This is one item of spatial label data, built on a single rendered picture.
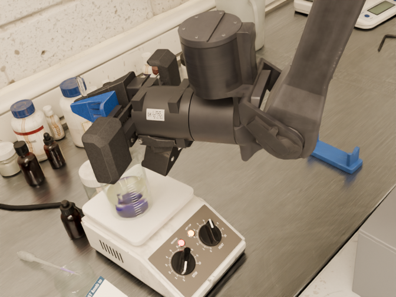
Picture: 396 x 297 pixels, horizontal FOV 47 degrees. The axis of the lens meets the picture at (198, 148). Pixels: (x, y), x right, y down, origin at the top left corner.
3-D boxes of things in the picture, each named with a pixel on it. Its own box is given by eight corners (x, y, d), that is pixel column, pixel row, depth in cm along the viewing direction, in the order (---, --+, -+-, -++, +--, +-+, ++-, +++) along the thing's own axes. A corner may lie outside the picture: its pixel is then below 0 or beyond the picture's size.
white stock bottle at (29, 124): (33, 144, 94) (12, 96, 88) (62, 142, 94) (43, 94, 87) (21, 163, 90) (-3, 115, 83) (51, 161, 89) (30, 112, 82)
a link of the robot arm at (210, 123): (271, 135, 50) (265, 63, 44) (260, 171, 46) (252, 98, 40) (213, 131, 52) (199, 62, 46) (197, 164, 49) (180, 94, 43)
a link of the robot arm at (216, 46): (314, 112, 47) (314, 3, 39) (302, 165, 42) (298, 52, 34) (211, 105, 51) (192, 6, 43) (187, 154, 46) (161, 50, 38)
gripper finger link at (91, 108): (102, 105, 46) (116, 151, 50) (118, 86, 49) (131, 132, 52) (45, 101, 48) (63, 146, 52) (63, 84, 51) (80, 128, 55)
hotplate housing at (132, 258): (248, 250, 65) (244, 211, 60) (190, 319, 57) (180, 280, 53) (141, 194, 77) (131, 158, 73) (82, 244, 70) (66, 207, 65)
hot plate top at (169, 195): (197, 193, 64) (197, 188, 64) (138, 249, 57) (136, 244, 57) (139, 165, 71) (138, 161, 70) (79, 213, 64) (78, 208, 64)
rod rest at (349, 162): (363, 164, 76) (365, 147, 74) (351, 175, 74) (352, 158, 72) (314, 142, 82) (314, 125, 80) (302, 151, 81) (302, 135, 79)
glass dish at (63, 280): (104, 286, 63) (99, 277, 62) (68, 310, 61) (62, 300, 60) (87, 263, 67) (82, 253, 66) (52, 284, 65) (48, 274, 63)
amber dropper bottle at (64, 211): (90, 230, 72) (77, 198, 68) (76, 242, 71) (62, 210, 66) (78, 222, 74) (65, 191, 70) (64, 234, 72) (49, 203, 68)
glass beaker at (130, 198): (136, 185, 66) (122, 139, 61) (164, 204, 63) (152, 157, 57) (97, 213, 63) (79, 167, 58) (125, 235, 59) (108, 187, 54)
